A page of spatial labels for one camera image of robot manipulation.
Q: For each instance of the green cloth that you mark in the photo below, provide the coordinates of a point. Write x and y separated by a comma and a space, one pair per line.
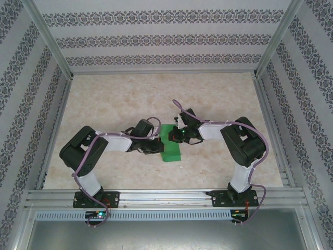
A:
171, 153

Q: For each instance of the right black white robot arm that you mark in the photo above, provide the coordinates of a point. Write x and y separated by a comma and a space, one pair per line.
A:
216, 132

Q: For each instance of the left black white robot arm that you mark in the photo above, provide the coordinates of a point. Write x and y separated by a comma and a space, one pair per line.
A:
114, 142

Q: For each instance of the grey metal sheet panel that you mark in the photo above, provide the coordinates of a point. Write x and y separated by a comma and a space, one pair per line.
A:
166, 237

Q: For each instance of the small black controller board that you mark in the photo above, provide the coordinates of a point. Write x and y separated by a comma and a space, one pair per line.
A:
239, 214
96, 214

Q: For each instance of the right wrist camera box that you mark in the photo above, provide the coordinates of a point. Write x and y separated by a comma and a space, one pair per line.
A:
179, 121

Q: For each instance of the wide aluminium mounting rail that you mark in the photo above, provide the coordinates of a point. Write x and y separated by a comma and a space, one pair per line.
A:
166, 198

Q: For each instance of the aluminium table edge rail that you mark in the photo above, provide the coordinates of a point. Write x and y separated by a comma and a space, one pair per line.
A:
53, 135
161, 72
273, 130

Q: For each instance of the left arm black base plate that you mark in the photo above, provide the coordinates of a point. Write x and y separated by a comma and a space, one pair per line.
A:
114, 199

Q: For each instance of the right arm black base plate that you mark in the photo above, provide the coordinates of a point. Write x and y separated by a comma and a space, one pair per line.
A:
218, 199

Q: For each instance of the aluminium frame post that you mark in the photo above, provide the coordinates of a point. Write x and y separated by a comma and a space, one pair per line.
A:
46, 34
278, 34

